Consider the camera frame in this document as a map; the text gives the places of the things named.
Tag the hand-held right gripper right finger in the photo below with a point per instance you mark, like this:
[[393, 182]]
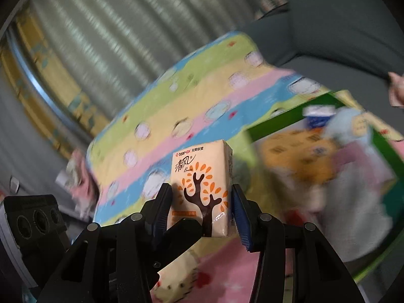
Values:
[[241, 217]]

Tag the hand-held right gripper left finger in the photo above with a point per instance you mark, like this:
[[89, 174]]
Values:
[[162, 214]]

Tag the orange tissue packet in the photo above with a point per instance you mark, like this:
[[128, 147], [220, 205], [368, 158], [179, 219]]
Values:
[[202, 170]]

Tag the brown fleece pouch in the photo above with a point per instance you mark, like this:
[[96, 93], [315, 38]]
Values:
[[296, 154]]

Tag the green cardboard box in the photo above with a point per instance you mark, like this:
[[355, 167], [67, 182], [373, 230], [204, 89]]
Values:
[[284, 116]]

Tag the blue and white tissue packet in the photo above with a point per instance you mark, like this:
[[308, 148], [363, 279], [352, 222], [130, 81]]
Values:
[[318, 120]]

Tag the light blue plush toy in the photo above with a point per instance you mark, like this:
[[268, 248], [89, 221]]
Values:
[[344, 126]]

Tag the pile of pink clothes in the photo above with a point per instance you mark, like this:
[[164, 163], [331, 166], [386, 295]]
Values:
[[82, 183]]

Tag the cartoon printed blanket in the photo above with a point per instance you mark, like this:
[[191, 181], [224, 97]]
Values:
[[189, 101]]

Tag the metal pole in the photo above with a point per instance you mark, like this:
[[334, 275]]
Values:
[[38, 82]]

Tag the yellow patterned curtain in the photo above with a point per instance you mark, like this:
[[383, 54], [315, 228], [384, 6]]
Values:
[[53, 69]]

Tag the grey curtain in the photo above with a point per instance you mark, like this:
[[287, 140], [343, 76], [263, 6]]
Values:
[[126, 38]]

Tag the pink ruffled cloth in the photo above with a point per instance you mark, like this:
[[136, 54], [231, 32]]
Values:
[[397, 90]]

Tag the grey sofa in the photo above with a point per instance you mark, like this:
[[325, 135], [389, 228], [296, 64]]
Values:
[[331, 31]]

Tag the striped cushion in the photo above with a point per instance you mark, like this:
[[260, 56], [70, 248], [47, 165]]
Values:
[[274, 0]]

